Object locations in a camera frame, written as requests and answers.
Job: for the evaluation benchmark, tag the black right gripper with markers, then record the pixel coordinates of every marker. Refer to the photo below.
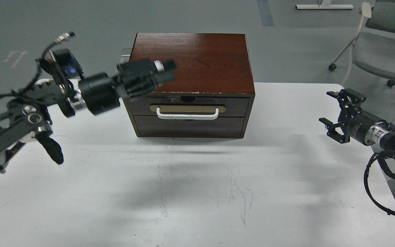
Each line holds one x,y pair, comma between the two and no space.
363,126

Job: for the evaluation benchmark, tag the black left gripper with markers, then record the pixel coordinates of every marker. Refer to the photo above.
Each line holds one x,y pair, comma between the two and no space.
139,78

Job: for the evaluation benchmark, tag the wooden drawer with white handle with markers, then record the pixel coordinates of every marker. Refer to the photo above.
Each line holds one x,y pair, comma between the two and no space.
227,106

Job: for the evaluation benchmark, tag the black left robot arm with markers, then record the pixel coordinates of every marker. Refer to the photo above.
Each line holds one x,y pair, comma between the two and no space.
27,114

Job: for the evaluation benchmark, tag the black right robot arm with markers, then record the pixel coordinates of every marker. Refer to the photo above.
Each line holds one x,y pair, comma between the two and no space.
386,156

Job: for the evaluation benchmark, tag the dark wooden cabinet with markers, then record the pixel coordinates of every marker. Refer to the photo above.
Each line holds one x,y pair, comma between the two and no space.
208,65

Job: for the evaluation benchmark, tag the grey office chair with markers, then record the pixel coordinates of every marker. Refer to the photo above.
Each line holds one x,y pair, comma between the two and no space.
372,49

